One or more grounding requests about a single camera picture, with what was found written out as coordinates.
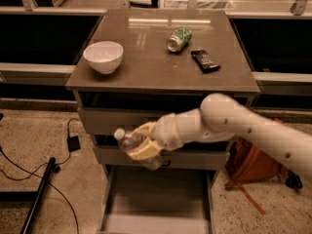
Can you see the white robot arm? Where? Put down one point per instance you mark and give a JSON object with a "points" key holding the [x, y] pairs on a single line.
{"points": [[288, 146]]}

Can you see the black snack bar packet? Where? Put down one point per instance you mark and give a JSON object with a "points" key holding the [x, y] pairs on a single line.
{"points": [[206, 63]]}

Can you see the white ceramic bowl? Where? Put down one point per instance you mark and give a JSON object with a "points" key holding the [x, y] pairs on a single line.
{"points": [[104, 57]]}

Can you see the grey drawer cabinet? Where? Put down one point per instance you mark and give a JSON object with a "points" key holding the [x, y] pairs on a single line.
{"points": [[151, 77]]}

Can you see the orange backpack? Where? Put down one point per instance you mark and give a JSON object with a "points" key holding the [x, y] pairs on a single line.
{"points": [[248, 163]]}

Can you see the metal railing frame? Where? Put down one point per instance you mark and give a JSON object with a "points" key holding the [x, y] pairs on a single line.
{"points": [[156, 4]]}

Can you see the clear plastic water bottle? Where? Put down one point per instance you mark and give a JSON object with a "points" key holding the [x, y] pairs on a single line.
{"points": [[127, 139]]}

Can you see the black power adapter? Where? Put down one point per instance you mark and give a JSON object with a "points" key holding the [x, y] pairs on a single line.
{"points": [[73, 143]]}

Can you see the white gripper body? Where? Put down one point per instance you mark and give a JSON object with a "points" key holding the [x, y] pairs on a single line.
{"points": [[165, 130]]}

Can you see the bottom grey open drawer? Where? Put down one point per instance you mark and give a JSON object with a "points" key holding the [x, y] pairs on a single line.
{"points": [[168, 201]]}

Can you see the top grey drawer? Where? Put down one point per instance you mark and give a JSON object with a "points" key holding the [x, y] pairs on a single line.
{"points": [[113, 121]]}

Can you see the middle grey drawer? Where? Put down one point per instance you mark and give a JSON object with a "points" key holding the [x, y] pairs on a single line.
{"points": [[192, 159]]}

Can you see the black metal pole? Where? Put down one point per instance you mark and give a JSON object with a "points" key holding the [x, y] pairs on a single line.
{"points": [[38, 197]]}

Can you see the green soda can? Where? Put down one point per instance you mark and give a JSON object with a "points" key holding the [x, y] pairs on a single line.
{"points": [[178, 39]]}

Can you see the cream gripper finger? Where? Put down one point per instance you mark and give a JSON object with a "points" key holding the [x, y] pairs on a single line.
{"points": [[145, 130], [146, 150]]}

